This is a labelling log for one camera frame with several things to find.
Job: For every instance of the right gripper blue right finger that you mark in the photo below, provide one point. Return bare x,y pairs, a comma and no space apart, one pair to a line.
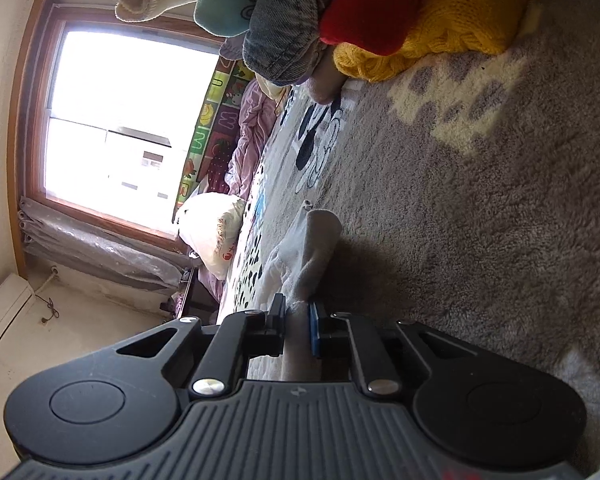
318,318

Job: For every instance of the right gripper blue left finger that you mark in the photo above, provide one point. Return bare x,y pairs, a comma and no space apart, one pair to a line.
276,325

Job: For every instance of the grey fleece-lined garment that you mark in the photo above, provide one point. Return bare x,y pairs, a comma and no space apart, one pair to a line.
294,268

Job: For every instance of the white plastic bag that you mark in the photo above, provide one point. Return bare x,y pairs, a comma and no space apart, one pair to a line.
209,223

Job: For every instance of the colourful alphabet foam mat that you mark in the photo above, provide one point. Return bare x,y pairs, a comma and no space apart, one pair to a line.
216,129

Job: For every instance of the Mickey Mouse plush blanket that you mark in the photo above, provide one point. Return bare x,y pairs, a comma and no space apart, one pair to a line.
468,189

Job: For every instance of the pink crumpled bedsheet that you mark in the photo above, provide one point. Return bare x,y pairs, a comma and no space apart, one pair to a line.
257,117

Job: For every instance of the grey sheer curtain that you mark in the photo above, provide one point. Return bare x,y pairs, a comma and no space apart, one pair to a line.
59,238

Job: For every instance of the blue denim folded garment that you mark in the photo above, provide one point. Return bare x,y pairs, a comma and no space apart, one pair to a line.
283,44

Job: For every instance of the wooden framed window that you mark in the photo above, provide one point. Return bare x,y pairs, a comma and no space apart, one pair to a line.
111,108

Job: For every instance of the red folded garment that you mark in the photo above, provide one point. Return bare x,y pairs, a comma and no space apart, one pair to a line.
376,26

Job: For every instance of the yellow knitted sweater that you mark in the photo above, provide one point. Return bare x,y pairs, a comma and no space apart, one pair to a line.
441,27

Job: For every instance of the white wall heater unit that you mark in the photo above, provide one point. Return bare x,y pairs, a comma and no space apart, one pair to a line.
15,294

